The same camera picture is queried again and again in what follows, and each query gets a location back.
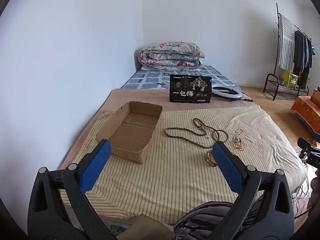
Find yellow striped cloth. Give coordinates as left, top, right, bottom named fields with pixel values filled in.
left=60, top=105, right=308, bottom=224

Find tan blanket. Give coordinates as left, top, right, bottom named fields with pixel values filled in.
left=56, top=88, right=262, bottom=178

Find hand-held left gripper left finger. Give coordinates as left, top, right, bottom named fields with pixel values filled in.
left=27, top=139, right=118, bottom=240

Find folded floral quilt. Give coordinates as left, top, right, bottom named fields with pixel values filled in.
left=139, top=42, right=205, bottom=71

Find white ring light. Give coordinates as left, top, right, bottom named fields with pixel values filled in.
left=212, top=85, right=243, bottom=101

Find person's striped clothing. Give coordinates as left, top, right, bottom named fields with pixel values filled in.
left=172, top=201, right=263, bottom=240

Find black metal clothes rack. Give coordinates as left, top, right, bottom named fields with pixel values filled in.
left=262, top=2, right=315, bottom=101

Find black bangle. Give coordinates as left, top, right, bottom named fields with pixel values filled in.
left=212, top=129, right=228, bottom=142

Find dark hanging clothes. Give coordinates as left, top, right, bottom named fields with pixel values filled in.
left=292, top=30, right=314, bottom=89

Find tangle of cables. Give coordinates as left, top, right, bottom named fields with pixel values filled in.
left=291, top=152, right=316, bottom=220

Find yellow box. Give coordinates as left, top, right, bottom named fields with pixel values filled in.
left=283, top=71, right=299, bottom=88

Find wristwatch with tan strap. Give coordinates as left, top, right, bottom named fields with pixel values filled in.
left=206, top=149, right=218, bottom=167

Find cardboard box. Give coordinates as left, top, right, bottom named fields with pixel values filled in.
left=96, top=101, right=163, bottom=165

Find brown cardboard piece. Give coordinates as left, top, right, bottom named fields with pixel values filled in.
left=129, top=214, right=176, bottom=240

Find blue plaid bedsheet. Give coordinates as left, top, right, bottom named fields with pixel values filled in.
left=121, top=64, right=242, bottom=90

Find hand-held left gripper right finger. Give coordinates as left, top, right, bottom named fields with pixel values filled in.
left=204, top=141, right=295, bottom=240

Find black snack bag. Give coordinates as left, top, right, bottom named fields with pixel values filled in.
left=169, top=74, right=212, bottom=103

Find red string bracelets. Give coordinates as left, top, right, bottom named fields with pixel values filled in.
left=232, top=136, right=246, bottom=151

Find striped hanging towel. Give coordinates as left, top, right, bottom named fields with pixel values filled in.
left=278, top=14, right=296, bottom=72

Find brown wooden bead necklace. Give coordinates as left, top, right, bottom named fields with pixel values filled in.
left=164, top=118, right=218, bottom=149

